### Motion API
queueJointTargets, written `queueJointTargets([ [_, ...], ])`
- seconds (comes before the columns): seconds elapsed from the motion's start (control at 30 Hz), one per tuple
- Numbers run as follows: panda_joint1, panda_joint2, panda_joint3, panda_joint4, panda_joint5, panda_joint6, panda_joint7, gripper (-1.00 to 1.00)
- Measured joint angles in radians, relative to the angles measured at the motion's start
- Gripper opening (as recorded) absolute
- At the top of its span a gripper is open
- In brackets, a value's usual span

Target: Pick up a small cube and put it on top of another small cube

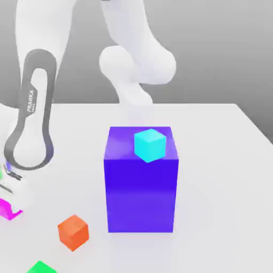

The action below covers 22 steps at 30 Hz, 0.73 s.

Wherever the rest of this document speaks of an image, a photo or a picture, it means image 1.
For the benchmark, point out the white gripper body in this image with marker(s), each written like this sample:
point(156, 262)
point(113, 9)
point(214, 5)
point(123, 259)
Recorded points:
point(18, 195)

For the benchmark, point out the small magenta cube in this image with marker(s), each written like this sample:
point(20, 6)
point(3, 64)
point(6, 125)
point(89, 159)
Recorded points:
point(4, 210)

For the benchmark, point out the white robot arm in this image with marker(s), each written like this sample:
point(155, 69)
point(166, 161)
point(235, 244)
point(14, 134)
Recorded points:
point(138, 64)

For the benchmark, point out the small orange cube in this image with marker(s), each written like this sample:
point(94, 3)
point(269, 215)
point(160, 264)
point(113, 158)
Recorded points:
point(73, 233)

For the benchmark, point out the small green cube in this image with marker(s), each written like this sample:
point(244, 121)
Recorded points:
point(41, 268)

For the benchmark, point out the small cyan cube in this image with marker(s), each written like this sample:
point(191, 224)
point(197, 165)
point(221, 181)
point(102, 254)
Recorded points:
point(149, 147)

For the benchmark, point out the large blue box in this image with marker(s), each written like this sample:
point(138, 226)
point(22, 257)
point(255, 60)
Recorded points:
point(139, 196)

